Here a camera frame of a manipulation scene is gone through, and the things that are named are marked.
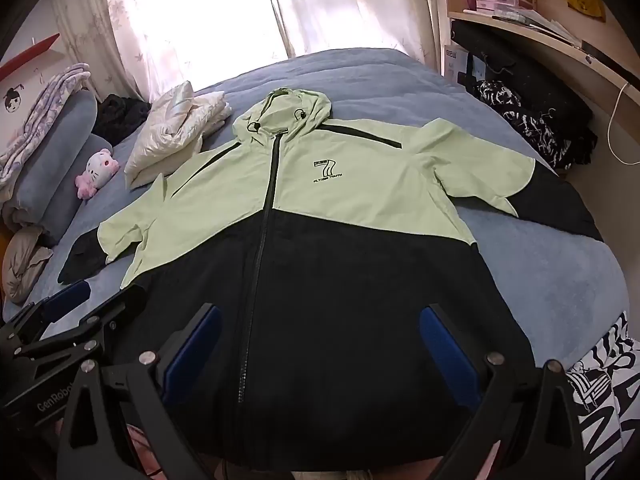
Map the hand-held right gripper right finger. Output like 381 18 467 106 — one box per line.
420 304 586 480

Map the black clothes pile under desk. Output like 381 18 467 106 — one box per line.
450 17 596 171

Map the black keyboard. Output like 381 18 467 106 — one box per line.
582 40 640 91

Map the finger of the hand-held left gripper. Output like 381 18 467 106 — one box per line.
10 287 147 361
2 280 92 343

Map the red wall shelf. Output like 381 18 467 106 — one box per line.
0 32 61 81

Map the black white patterned garment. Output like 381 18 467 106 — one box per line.
472 79 573 171

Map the green and black hooded jacket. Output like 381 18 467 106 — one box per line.
57 87 603 473

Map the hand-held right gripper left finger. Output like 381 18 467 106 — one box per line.
57 304 223 480

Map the beige crumpled cloth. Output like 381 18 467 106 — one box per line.
0 225 53 306

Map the purple floral blanket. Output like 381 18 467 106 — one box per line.
0 62 93 201

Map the black fuzzy cloth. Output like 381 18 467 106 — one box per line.
92 92 153 143

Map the black white printed cloth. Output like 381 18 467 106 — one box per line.
565 310 640 480

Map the white cable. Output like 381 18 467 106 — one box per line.
607 80 640 166

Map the folded cream puffer jacket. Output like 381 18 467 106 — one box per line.
124 80 233 191

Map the small blue pillow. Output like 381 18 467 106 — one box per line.
30 132 116 248

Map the white leaf print curtain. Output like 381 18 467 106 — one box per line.
55 0 291 106
260 0 446 76

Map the curved wooden desk shelf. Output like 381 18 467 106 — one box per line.
447 10 640 106

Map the white printed box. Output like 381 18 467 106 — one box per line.
442 45 488 86

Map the pink and white plush cat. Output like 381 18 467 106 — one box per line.
75 147 121 201

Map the stack of white papers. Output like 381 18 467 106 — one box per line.
492 7 583 46

